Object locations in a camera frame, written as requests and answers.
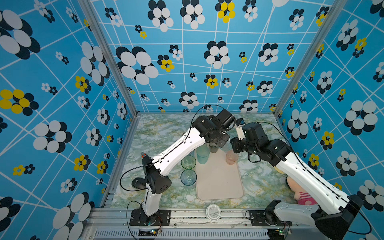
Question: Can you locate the pink dotted glass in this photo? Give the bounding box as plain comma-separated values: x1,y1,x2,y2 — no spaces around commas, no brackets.
226,150,239,165

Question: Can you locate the clear dotted glass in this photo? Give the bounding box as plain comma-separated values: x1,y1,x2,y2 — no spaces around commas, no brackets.
221,142,232,152

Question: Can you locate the teal glass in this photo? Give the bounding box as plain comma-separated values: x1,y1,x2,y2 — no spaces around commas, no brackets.
196,145,211,165

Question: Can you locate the aluminium corner post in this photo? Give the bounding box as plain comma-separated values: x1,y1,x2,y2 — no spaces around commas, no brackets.
79,0,138,118
274,0,347,118

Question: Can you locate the small grey glass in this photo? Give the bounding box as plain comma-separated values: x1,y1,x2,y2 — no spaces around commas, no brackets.
209,143,219,153

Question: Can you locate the green short glass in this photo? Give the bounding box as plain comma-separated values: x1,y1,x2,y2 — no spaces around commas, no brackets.
181,155,197,170

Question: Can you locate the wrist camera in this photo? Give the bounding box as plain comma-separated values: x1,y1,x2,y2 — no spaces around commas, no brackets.
213,109,236,130
236,118,270,146

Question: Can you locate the beige plastic tray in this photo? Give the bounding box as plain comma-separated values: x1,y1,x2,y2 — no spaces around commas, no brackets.
196,149,245,201

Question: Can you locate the pink plush doll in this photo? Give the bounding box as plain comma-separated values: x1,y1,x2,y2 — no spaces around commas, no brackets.
286,177,318,206

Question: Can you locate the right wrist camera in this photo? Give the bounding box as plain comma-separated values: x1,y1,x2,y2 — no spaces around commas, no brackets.
236,118,270,146

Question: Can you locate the black computer mouse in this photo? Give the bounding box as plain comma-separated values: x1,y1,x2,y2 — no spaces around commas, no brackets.
132,178,146,190

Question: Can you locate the aluminium front rail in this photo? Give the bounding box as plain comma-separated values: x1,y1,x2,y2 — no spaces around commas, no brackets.
80,208,343,240

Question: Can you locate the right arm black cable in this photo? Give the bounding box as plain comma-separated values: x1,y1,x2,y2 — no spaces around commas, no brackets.
254,121,373,235

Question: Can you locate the aluminium corner post left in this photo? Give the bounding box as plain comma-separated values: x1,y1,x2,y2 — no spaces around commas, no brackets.
79,0,138,118

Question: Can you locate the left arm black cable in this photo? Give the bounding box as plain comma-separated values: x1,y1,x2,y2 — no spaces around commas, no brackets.
119,104,226,193

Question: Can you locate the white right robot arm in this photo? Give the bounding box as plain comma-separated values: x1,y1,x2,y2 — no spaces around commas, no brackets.
230,138,363,240

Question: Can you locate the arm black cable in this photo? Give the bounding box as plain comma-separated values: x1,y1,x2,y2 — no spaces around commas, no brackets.
119,104,226,193
254,121,373,235

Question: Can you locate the aluminium corner post right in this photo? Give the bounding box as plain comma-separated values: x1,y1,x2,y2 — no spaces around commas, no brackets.
274,0,347,118

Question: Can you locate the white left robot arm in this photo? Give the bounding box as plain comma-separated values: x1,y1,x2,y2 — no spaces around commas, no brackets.
142,110,236,217

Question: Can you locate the blue glass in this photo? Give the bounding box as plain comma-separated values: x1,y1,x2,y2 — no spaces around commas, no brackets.
181,169,197,186

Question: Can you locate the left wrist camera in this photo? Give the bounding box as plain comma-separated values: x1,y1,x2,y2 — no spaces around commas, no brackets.
213,109,236,130

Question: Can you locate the white round lid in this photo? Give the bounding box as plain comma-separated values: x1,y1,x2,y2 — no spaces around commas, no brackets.
206,204,222,222

